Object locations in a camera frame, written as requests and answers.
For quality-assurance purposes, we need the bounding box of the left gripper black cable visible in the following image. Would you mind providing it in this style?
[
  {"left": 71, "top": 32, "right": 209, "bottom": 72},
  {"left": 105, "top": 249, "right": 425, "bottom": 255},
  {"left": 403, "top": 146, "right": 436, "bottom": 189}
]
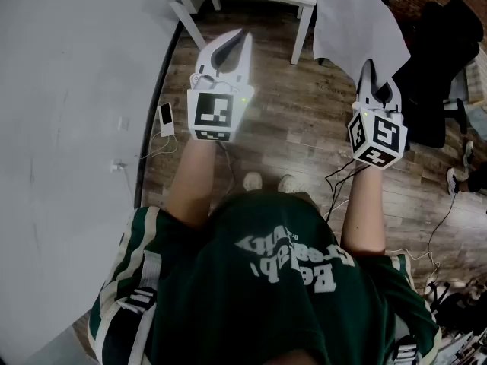
[{"left": 217, "top": 141, "right": 244, "bottom": 184}]

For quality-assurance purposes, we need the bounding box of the person's right forearm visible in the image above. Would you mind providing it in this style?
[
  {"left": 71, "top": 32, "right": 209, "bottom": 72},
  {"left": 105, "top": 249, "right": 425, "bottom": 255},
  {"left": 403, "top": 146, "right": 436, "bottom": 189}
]
[{"left": 340, "top": 165, "right": 387, "bottom": 258}]

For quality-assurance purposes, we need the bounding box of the grey shoulder strap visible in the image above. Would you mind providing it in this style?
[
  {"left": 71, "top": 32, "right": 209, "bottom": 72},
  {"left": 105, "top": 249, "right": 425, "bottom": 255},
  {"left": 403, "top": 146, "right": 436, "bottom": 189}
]
[
  {"left": 100, "top": 251, "right": 163, "bottom": 365},
  {"left": 391, "top": 313, "right": 423, "bottom": 365}
]

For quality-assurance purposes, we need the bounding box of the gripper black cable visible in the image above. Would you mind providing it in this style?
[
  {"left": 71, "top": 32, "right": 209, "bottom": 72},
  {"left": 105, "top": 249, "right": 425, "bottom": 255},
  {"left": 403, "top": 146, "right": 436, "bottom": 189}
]
[
  {"left": 324, "top": 161, "right": 367, "bottom": 221},
  {"left": 217, "top": 141, "right": 244, "bottom": 184}
]

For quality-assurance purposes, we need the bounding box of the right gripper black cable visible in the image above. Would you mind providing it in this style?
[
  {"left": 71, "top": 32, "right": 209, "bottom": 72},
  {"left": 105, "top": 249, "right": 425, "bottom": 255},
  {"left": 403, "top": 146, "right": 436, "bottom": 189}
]
[{"left": 324, "top": 161, "right": 367, "bottom": 221}]

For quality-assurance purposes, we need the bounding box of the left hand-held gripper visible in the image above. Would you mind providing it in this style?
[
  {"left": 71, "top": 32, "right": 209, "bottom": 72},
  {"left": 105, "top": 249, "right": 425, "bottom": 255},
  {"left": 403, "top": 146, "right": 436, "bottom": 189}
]
[{"left": 186, "top": 27, "right": 255, "bottom": 144}]

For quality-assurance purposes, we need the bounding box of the black equipment pile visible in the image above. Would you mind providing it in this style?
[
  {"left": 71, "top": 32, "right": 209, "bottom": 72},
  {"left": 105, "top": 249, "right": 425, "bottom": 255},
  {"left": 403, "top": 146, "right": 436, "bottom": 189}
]
[{"left": 424, "top": 278, "right": 487, "bottom": 334}]

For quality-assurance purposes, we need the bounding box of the person's left shoe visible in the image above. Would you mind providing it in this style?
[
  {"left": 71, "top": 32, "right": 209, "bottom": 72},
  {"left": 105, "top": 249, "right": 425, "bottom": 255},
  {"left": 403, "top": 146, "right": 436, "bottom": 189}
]
[{"left": 242, "top": 171, "right": 263, "bottom": 192}]

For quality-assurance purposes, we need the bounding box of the white phone with dark screen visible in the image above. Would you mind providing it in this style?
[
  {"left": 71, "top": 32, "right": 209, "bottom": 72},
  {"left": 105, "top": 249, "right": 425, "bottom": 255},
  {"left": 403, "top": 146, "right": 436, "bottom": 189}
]
[{"left": 158, "top": 103, "right": 175, "bottom": 137}]

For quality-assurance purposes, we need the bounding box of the person's right shoe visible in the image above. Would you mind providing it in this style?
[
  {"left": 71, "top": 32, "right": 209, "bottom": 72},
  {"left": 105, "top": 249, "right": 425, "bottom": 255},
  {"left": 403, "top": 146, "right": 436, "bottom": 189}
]
[{"left": 277, "top": 173, "right": 298, "bottom": 194}]

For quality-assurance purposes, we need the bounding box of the black floor cable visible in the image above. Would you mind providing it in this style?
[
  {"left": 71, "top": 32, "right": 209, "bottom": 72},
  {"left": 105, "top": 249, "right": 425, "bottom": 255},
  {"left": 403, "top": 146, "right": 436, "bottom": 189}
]
[{"left": 426, "top": 192, "right": 457, "bottom": 292}]

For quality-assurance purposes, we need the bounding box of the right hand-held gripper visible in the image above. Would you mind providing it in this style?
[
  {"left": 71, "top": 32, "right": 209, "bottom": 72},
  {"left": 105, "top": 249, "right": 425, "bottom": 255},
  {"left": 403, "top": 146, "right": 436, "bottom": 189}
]
[{"left": 346, "top": 58, "right": 409, "bottom": 172}]

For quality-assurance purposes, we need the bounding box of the person's green printed shirt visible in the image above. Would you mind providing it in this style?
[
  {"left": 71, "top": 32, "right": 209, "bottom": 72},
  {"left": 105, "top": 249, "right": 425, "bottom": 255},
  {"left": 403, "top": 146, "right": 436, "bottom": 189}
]
[{"left": 87, "top": 190, "right": 444, "bottom": 365}]

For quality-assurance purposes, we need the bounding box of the white charging cable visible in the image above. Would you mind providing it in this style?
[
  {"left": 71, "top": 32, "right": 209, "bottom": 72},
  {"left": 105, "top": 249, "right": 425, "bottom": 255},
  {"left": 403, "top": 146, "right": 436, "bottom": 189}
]
[{"left": 137, "top": 133, "right": 179, "bottom": 160}]

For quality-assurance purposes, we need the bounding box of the person's left forearm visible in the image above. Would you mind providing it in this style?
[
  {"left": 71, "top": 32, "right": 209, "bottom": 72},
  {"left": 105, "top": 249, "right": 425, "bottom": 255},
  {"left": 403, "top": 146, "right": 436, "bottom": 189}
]
[{"left": 166, "top": 138, "right": 220, "bottom": 230}]

